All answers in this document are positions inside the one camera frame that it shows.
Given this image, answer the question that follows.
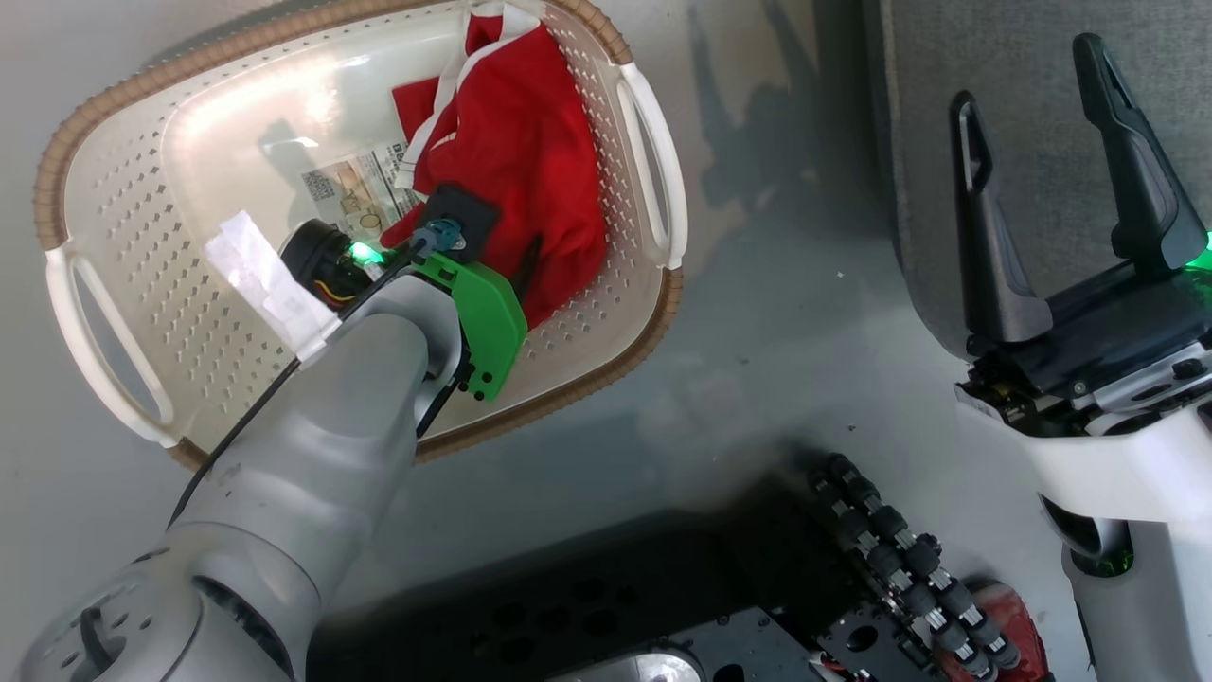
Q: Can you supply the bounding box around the printed label sticker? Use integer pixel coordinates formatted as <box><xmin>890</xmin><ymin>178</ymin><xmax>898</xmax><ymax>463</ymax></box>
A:
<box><xmin>301</xmin><ymin>142</ymin><xmax>427</xmax><ymax>243</ymax></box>

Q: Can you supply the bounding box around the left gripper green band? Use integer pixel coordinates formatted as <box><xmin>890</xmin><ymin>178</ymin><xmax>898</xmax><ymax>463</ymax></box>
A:
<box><xmin>280</xmin><ymin>218</ymin><xmax>528</xmax><ymax>401</ymax></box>

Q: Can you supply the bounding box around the cream perforated laundry basket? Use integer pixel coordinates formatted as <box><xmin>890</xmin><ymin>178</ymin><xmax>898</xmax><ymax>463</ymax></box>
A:
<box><xmin>33</xmin><ymin>0</ymin><xmax>687</xmax><ymax>472</ymax></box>

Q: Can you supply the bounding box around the thin black cable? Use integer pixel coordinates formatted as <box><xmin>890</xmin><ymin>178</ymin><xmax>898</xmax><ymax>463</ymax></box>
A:
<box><xmin>167</xmin><ymin>227</ymin><xmax>460</xmax><ymax>529</ymax></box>
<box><xmin>415</xmin><ymin>363</ymin><xmax>474</xmax><ymax>439</ymax></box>

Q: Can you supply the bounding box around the red cloth garment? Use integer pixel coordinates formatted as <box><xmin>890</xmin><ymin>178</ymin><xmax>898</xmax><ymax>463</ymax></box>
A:
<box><xmin>381</xmin><ymin>3</ymin><xmax>609</xmax><ymax>330</ymax></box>

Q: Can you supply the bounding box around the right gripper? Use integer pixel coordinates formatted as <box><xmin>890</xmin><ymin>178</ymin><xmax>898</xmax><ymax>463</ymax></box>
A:
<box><xmin>950</xmin><ymin>32</ymin><xmax>1212</xmax><ymax>439</ymax></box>

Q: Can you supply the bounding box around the white tape tag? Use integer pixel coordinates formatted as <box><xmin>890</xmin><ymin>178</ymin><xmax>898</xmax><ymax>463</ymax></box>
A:
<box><xmin>204</xmin><ymin>210</ymin><xmax>342</xmax><ymax>366</ymax></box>

